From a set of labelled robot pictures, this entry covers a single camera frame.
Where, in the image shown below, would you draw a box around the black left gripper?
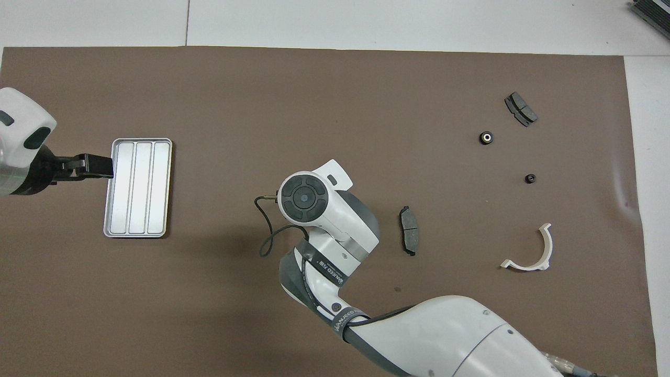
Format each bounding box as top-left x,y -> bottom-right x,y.
10,147 -> 114,195

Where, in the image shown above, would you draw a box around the dark grey brake pad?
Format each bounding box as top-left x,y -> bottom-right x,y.
398,205 -> 420,257

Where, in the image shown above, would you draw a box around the white curved plastic bracket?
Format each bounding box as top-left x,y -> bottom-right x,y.
500,223 -> 554,272

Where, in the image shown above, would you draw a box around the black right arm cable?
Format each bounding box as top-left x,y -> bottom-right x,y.
254,195 -> 367,330

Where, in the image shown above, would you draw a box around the stacked dark grey brake pads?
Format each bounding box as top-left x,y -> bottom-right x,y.
504,92 -> 539,128

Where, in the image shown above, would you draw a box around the grey metal tray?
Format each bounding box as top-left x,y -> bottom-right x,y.
103,138 -> 173,239

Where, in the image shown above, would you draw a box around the brown table mat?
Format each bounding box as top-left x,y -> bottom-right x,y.
0,46 -> 659,377

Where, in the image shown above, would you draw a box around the black ribbed device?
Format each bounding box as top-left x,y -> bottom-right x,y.
631,0 -> 670,40

